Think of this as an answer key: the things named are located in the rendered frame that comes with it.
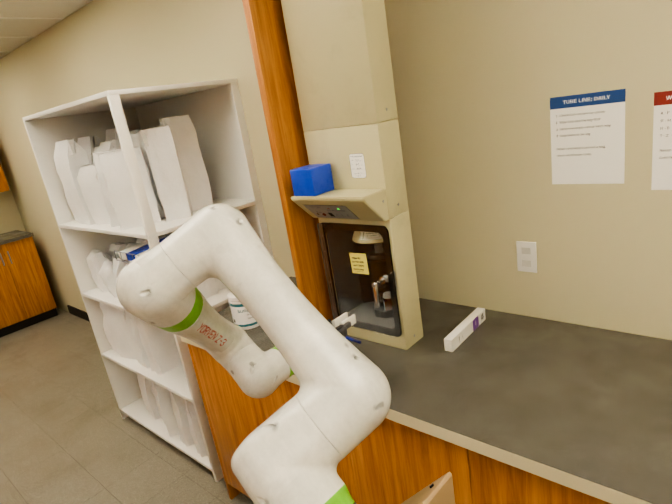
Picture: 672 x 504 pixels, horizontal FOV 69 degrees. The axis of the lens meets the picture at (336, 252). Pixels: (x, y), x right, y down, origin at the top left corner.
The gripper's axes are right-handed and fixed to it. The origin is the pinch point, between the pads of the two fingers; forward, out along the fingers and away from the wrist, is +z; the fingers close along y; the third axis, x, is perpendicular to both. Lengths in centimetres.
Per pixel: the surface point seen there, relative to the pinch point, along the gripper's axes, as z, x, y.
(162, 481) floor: -18, 118, 136
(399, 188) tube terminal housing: 29.8, -35.2, -4.4
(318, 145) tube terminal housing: 22, -51, 22
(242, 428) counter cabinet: -4, 64, 65
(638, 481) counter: -2, 18, -81
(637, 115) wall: 66, -49, -64
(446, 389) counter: 8.5, 19.6, -29.2
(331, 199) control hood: 11.0, -35.8, 8.5
